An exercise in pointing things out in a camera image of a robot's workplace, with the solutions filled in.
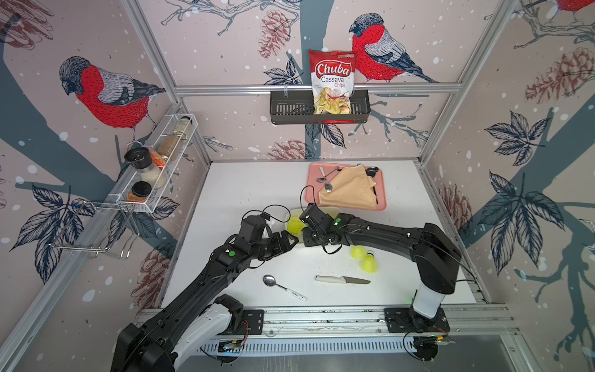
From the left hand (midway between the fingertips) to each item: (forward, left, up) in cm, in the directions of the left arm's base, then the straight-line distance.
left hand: (295, 239), depth 77 cm
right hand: (+4, -3, -7) cm, 9 cm away
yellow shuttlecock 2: (-3, -27, -14) cm, 31 cm away
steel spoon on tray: (+35, -14, -15) cm, 41 cm away
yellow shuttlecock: (+2, -24, -16) cm, 29 cm away
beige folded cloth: (+33, -25, -14) cm, 43 cm away
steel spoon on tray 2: (+37, -11, -13) cm, 41 cm away
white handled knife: (-9, -17, -14) cm, 24 cm away
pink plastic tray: (+34, -7, -16) cm, 39 cm away
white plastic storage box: (-1, -1, +1) cm, 1 cm away
